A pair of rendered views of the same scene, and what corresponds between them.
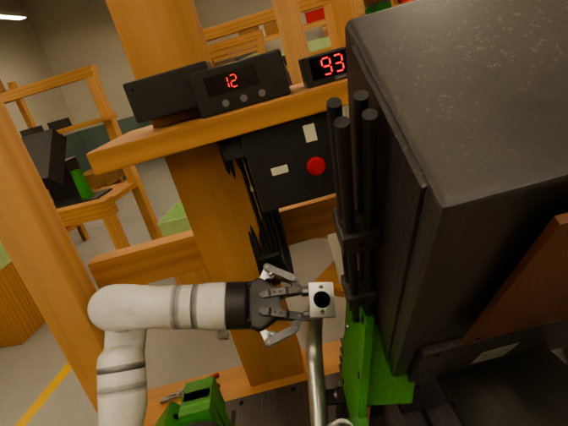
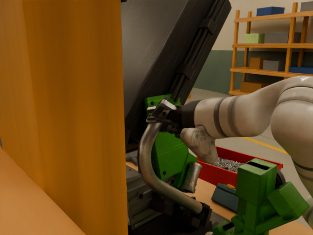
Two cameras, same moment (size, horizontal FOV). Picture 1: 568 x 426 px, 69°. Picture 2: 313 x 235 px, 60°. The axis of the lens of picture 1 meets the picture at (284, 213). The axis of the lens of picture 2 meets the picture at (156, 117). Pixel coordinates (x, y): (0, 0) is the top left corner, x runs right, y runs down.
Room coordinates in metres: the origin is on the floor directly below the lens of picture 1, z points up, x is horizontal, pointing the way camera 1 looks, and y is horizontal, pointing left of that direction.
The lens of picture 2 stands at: (0.99, 0.42, 1.40)
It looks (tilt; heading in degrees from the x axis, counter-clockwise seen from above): 15 degrees down; 226
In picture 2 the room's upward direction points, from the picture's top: straight up
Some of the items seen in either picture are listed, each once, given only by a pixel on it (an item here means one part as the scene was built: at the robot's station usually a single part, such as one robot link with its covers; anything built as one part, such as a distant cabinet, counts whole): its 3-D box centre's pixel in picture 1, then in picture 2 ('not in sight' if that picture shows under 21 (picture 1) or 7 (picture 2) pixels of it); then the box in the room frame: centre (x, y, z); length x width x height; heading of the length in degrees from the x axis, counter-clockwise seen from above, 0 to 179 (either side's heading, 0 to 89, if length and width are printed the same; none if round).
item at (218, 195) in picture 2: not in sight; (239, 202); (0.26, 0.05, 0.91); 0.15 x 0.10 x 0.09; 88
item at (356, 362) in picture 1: (376, 348); (160, 132); (0.50, -0.08, 1.17); 0.13 x 0.12 x 0.20; 88
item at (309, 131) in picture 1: (294, 155); not in sight; (0.77, -0.05, 1.42); 0.17 x 0.12 x 0.15; 88
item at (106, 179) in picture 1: (103, 177); not in sight; (9.30, 3.69, 0.22); 1.20 x 0.81 x 0.44; 171
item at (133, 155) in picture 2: not in sight; (134, 155); (0.27, -0.47, 0.91); 0.20 x 0.11 x 0.03; 77
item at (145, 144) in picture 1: (335, 88); not in sight; (0.82, -0.16, 1.52); 0.90 x 0.25 x 0.04; 88
